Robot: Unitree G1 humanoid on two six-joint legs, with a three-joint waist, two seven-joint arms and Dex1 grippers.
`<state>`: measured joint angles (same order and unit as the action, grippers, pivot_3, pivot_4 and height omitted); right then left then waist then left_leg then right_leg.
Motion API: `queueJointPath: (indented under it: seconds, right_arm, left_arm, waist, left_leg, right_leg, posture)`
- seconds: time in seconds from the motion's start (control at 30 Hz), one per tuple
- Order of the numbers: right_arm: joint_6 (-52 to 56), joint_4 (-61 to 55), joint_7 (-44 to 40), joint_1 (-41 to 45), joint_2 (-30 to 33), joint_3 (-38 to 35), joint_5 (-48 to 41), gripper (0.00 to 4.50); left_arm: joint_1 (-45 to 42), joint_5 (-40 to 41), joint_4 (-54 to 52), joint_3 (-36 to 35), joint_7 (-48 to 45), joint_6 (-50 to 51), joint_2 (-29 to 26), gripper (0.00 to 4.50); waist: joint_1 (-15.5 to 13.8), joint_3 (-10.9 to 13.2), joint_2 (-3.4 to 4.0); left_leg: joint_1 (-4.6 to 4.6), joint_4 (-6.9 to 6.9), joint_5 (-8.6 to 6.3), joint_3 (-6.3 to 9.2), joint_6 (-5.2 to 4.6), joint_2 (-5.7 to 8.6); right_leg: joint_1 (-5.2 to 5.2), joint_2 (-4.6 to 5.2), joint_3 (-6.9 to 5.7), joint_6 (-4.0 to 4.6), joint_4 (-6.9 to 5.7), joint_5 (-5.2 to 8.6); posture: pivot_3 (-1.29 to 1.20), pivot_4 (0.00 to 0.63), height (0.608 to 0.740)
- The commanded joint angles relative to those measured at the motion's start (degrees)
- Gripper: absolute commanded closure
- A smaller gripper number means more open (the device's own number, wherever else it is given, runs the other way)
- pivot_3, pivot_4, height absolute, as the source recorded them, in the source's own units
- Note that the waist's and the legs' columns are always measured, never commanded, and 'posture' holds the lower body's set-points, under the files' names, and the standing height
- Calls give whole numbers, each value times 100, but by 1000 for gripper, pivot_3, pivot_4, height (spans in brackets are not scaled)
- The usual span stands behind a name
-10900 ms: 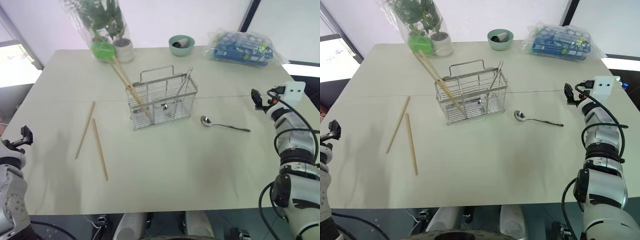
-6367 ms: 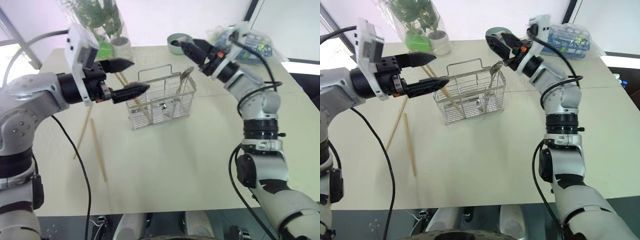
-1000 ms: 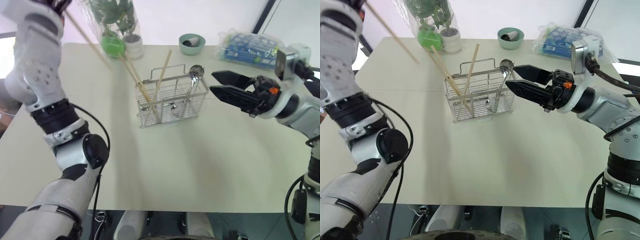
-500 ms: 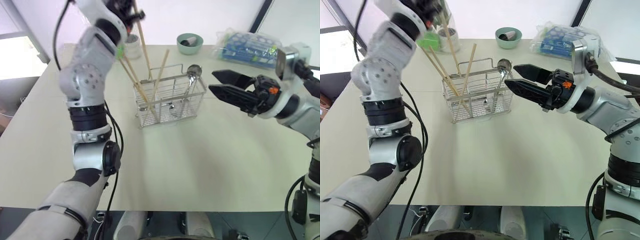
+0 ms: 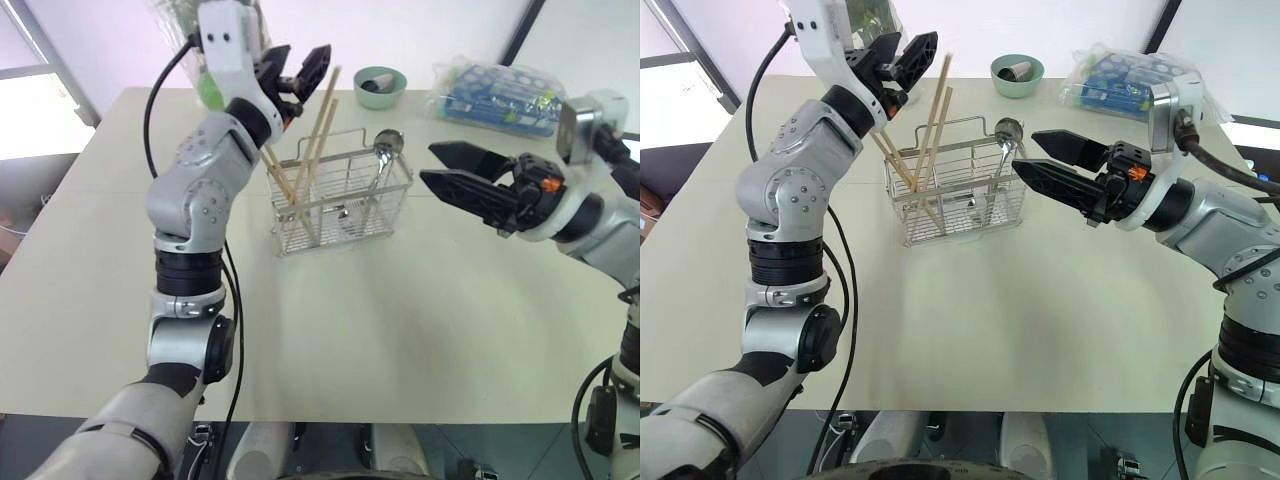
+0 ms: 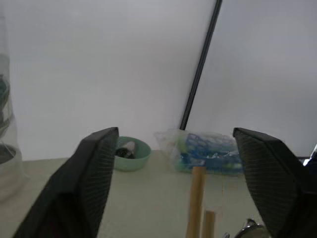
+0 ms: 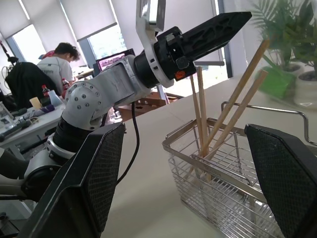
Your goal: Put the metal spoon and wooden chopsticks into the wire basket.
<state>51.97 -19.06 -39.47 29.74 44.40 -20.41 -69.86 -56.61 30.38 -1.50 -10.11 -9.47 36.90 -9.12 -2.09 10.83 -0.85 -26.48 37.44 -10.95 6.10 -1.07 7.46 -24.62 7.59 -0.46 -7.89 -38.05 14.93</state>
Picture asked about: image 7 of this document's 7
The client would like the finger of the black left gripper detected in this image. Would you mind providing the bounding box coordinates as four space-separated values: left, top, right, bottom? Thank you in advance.
185 26 243 62
181 11 253 54

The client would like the red-capped cola bottle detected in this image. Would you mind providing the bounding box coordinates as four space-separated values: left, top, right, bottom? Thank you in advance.
40 84 51 100

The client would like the white roller blind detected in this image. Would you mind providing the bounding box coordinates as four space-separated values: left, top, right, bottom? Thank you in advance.
19 0 80 54
60 0 118 42

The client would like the black office chair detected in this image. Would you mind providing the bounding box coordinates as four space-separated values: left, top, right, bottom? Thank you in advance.
4 61 59 110

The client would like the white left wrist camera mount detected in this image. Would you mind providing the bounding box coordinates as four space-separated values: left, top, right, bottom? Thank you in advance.
135 0 174 88

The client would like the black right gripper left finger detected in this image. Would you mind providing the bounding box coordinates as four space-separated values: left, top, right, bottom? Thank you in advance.
18 121 126 238

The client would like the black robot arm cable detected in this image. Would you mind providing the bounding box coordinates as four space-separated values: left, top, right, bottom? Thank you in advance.
116 101 141 185

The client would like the wooden chopstick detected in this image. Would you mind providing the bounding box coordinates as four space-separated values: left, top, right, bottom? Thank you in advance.
196 66 210 157
189 75 204 158
184 39 270 180
205 70 269 161

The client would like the small white plant pot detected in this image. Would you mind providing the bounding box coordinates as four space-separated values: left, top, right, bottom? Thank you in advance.
278 61 306 76

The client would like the computer monitor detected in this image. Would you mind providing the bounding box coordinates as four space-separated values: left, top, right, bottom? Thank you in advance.
95 49 136 75

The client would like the green square planter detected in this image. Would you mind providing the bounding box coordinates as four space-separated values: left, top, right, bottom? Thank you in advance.
257 66 297 101

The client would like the seated person in white shirt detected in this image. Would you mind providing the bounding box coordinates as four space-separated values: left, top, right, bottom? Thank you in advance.
36 42 81 97

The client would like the beige cup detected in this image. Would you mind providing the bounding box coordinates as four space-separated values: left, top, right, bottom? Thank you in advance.
29 97 43 111

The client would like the green palm plant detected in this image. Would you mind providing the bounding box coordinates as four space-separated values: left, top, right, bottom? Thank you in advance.
249 0 317 75

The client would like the clear plastic flask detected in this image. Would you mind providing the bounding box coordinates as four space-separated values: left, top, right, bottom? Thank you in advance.
48 89 63 108

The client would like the silver wire basket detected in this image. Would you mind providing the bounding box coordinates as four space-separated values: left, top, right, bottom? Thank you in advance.
162 101 317 238

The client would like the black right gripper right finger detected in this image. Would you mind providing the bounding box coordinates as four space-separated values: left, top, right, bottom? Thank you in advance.
244 123 317 238

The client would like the large white plant pot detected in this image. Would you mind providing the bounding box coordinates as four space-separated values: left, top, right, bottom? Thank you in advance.
293 70 317 110

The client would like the white office desk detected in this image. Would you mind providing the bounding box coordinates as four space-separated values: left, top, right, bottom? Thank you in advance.
0 103 67 161

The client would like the brown cardboard box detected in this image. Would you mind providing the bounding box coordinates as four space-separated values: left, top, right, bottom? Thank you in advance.
118 91 179 122

